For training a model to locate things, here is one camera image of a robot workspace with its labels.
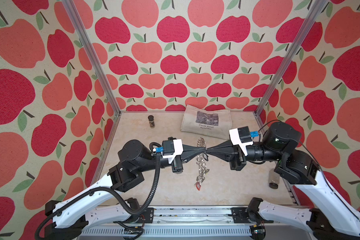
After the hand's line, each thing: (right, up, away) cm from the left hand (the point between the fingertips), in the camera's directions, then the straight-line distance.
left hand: (205, 150), depth 42 cm
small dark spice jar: (-28, +10, +65) cm, 71 cm away
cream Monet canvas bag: (+19, +9, +62) cm, 66 cm away
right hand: (+3, +1, +3) cm, 4 cm away
